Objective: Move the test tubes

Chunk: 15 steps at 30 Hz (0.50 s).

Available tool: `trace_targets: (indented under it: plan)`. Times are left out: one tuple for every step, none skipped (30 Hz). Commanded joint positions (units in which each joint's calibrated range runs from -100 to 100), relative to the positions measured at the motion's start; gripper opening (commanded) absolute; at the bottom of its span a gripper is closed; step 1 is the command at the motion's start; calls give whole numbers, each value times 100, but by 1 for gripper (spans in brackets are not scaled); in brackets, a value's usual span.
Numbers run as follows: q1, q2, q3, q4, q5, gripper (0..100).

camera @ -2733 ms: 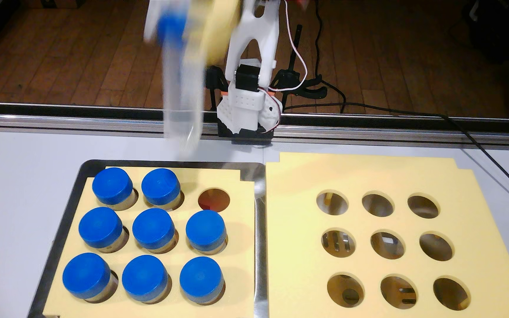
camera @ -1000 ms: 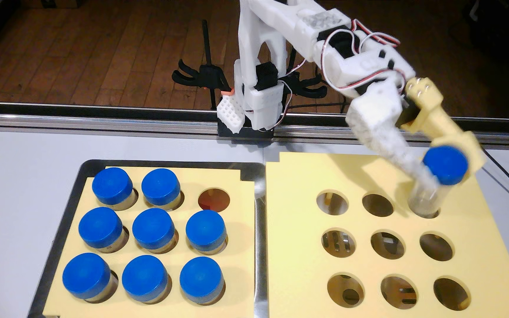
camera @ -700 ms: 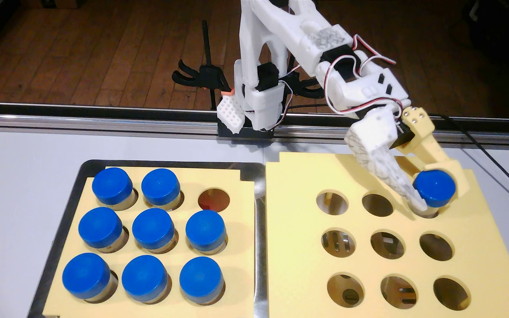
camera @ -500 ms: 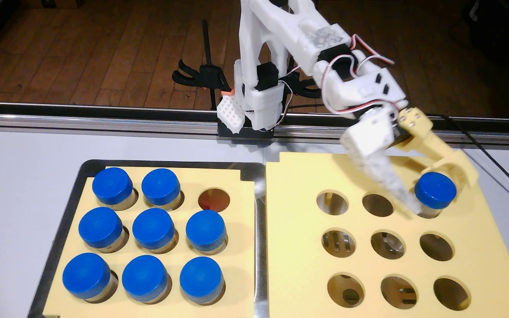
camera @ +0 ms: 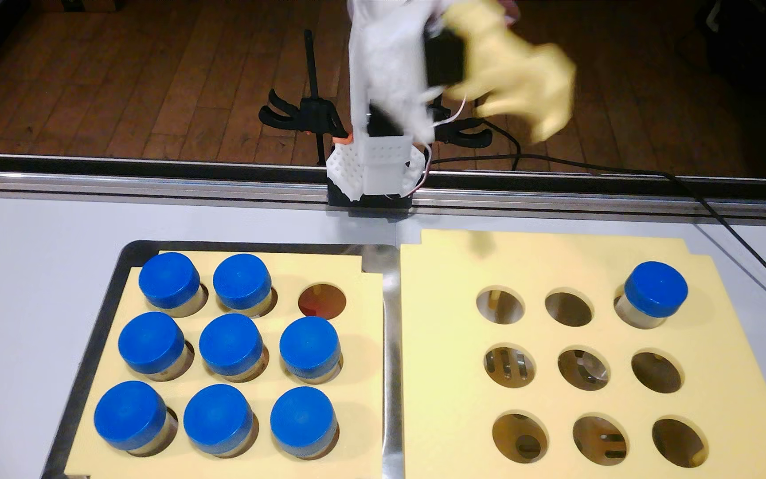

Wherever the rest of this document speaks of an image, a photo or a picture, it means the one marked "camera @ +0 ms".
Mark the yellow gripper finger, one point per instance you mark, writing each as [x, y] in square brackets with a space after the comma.
[516, 73]

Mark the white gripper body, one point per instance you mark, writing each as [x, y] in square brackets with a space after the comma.
[529, 84]

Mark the blue capped test tube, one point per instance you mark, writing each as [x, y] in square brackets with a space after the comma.
[303, 419]
[655, 288]
[130, 414]
[242, 279]
[169, 278]
[151, 341]
[218, 418]
[231, 343]
[310, 346]

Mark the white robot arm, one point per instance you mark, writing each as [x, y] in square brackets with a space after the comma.
[383, 66]

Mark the black clamp with orange tip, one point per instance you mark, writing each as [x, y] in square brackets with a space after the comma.
[316, 110]

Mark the black bulky object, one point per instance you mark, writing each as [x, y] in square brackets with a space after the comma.
[755, 46]

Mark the large yellow foam rack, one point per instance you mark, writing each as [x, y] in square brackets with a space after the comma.
[449, 399]

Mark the yellow foam rack in tray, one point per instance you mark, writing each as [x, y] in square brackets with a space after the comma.
[363, 412]

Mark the metal tray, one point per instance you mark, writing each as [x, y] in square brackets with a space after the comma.
[391, 426]

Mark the aluminium table edge rail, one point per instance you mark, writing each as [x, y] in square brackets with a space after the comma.
[90, 183]

